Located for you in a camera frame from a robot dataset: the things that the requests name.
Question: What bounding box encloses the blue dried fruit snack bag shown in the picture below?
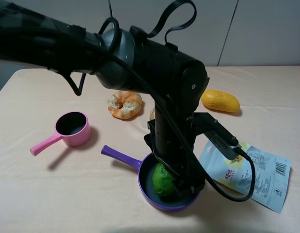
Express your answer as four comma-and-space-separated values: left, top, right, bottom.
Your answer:
200, 141, 291, 213

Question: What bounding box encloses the striped long bread roll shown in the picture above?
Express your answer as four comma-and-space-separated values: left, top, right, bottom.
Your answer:
150, 108, 155, 120

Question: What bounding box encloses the green lime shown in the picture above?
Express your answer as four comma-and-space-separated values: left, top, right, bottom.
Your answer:
152, 163, 176, 197

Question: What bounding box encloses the purple frying pan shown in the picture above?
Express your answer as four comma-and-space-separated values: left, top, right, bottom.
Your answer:
101, 145, 199, 212

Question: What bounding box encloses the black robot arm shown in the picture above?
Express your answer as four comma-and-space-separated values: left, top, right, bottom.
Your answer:
0, 0, 209, 193

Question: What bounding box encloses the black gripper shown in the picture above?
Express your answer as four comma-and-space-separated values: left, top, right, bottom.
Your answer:
144, 95, 205, 197

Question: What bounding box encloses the yellow mango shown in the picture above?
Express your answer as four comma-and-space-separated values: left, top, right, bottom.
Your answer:
201, 90, 240, 113

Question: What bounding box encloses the black camera cable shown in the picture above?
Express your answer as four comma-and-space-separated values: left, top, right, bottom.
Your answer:
99, 0, 256, 202

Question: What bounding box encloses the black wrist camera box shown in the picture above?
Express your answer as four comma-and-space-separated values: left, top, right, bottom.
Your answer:
192, 113, 240, 161

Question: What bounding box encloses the orange striped bagel bread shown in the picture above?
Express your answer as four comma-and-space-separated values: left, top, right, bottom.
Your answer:
107, 91, 142, 120

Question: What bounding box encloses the pink small saucepan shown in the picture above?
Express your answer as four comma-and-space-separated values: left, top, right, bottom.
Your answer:
30, 111, 92, 156

